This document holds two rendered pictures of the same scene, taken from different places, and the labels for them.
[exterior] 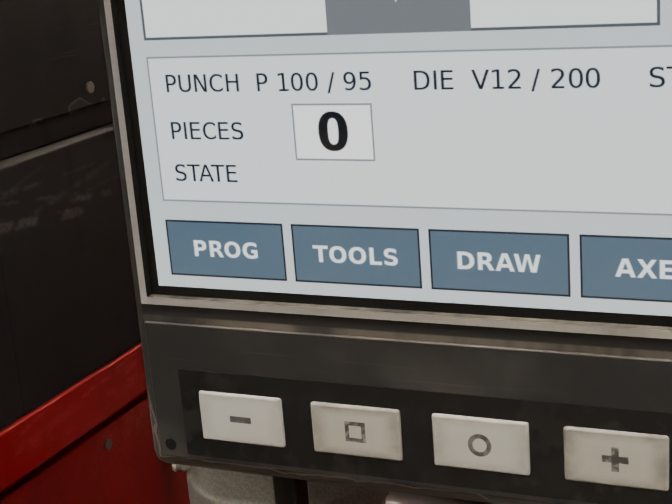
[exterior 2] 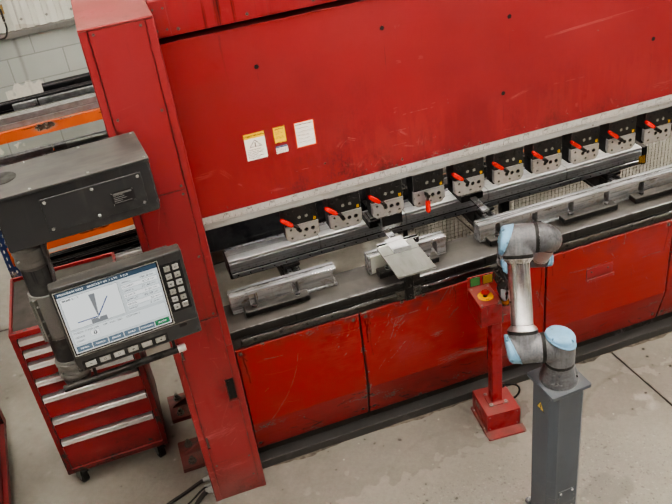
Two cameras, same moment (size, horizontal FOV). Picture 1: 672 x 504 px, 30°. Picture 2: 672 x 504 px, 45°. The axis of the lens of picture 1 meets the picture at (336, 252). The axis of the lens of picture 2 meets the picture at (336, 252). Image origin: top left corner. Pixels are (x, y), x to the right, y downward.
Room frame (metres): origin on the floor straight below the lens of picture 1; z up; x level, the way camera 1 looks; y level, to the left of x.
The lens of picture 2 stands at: (-1.76, 0.91, 3.01)
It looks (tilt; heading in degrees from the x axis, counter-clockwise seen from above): 33 degrees down; 317
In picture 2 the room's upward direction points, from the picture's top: 8 degrees counter-clockwise
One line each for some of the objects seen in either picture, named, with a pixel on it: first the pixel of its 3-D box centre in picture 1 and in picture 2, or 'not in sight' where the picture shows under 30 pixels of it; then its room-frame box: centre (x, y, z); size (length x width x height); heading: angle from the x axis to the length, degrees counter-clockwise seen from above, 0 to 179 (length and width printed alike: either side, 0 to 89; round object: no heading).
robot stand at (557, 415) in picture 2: not in sight; (555, 446); (-0.61, -1.28, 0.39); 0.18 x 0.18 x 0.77; 64
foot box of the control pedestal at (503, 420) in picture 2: not in sight; (498, 410); (-0.12, -1.60, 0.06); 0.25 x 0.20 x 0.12; 146
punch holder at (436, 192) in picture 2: not in sight; (425, 184); (0.25, -1.60, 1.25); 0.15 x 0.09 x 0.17; 61
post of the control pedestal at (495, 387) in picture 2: not in sight; (494, 357); (-0.10, -1.61, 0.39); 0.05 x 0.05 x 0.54; 56
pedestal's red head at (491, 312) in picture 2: not in sight; (494, 297); (-0.10, -1.61, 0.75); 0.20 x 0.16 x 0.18; 56
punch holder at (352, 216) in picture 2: not in sight; (342, 207); (0.45, -1.25, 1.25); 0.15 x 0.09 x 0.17; 61
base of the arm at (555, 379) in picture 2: not in sight; (559, 368); (-0.61, -1.28, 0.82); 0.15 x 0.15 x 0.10
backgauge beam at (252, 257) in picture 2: not in sight; (444, 204); (0.41, -1.95, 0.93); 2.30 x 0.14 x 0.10; 61
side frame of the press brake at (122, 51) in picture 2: not in sight; (174, 252); (0.97, -0.68, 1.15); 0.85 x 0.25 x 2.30; 151
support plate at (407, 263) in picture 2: not in sight; (405, 258); (0.21, -1.38, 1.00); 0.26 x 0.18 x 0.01; 151
